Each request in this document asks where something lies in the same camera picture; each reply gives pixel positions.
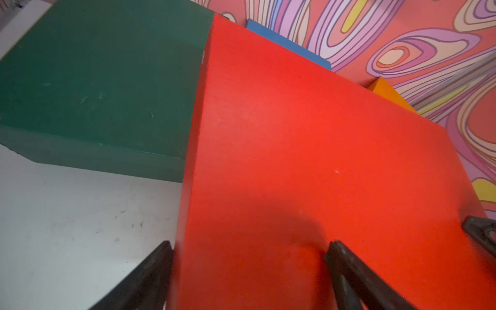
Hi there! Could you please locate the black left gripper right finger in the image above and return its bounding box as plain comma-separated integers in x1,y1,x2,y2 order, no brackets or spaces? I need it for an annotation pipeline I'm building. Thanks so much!
325,240,415,309

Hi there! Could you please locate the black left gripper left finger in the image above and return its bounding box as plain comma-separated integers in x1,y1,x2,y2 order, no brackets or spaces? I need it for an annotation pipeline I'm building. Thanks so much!
91,241,174,310

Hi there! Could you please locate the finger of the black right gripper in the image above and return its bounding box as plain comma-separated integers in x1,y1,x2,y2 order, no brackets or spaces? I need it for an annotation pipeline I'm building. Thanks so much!
462,216,496,257

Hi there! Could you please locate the red shoebox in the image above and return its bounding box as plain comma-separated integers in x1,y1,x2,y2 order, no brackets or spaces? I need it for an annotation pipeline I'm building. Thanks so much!
166,15,495,309

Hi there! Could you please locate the orange shoebox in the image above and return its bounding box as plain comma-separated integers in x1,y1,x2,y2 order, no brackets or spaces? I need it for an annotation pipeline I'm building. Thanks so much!
368,77,418,114

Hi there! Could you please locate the green shoebox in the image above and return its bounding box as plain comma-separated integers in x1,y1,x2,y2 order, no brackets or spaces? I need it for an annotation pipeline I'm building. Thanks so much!
1,1,214,182

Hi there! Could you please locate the blue shoebox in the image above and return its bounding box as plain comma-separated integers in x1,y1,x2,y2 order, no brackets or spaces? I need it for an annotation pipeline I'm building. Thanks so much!
246,19,332,71

